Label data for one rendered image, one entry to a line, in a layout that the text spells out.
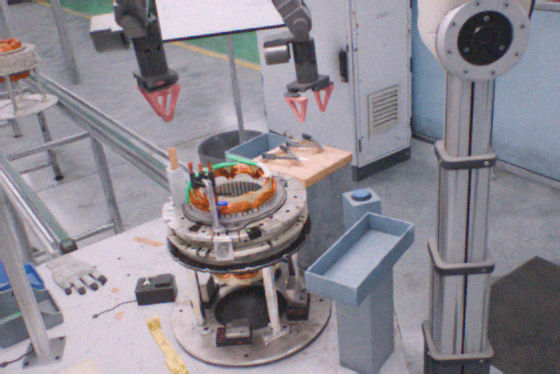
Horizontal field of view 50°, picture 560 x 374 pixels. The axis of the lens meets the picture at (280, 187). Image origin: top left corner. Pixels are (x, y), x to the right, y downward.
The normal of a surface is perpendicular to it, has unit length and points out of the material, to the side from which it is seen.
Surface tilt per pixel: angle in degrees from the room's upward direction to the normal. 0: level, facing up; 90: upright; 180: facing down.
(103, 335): 0
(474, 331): 90
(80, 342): 0
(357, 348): 90
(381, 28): 90
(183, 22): 83
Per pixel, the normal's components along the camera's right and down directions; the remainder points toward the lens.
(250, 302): -0.10, -0.89
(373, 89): 0.58, 0.31
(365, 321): -0.58, 0.42
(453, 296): -0.03, 0.45
